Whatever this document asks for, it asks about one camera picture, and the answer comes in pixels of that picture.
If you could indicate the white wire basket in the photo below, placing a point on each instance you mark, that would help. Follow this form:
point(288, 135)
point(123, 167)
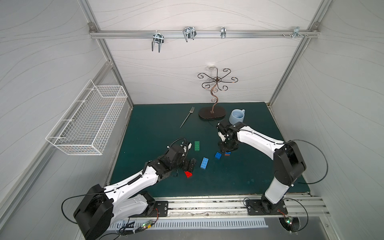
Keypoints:
point(86, 126)

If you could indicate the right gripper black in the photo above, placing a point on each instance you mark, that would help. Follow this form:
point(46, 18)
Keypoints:
point(227, 145)

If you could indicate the small metal hook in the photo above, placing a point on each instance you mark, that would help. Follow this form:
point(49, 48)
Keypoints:
point(223, 32)

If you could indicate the light blue mug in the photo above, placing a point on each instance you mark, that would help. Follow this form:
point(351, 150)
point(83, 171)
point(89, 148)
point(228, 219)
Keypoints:
point(236, 116)

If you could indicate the white vent strip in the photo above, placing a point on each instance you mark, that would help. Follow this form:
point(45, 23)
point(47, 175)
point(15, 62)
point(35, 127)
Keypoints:
point(210, 224)

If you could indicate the metal hook right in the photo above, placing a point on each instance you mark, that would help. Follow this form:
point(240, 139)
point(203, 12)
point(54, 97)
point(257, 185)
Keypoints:
point(296, 34)

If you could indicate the aluminium top rail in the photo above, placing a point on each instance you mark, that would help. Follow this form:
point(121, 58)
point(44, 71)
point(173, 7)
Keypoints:
point(201, 34)

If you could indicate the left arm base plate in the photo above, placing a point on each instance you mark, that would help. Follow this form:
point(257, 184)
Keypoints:
point(158, 208)

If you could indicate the metal double hook middle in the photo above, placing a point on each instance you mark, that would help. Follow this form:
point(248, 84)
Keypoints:
point(189, 33)

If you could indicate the red long lego brick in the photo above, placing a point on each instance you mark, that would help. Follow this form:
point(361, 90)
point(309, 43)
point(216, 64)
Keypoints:
point(188, 174)

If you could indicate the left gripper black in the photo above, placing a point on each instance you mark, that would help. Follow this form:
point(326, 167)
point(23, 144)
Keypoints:
point(186, 163)

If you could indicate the green long lego brick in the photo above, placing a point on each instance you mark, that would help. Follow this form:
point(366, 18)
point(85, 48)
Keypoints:
point(197, 146)

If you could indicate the metal double hook left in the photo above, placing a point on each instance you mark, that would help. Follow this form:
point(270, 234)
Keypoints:
point(158, 39)

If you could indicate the metal double hook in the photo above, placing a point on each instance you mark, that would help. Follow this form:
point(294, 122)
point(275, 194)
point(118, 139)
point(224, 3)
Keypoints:
point(158, 39)
point(189, 33)

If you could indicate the silver metal fork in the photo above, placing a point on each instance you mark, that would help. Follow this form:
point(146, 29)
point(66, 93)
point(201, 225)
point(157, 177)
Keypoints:
point(190, 112)

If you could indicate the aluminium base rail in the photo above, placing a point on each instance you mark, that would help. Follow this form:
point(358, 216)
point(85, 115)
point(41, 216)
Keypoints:
point(234, 206)

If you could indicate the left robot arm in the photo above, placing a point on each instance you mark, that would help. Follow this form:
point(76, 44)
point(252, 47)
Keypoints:
point(103, 206)

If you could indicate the light blue long lego brick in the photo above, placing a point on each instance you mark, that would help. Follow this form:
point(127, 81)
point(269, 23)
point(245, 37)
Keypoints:
point(204, 163)

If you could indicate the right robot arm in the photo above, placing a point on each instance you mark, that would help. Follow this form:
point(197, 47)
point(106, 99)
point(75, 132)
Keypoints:
point(288, 161)

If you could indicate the green table mat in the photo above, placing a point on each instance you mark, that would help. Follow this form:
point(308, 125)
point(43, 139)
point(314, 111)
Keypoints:
point(152, 128)

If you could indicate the brown metal mug tree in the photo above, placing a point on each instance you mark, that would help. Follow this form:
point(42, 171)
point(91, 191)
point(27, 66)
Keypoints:
point(213, 85)

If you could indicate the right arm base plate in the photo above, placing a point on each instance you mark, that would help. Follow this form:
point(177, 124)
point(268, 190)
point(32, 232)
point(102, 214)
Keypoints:
point(264, 207)

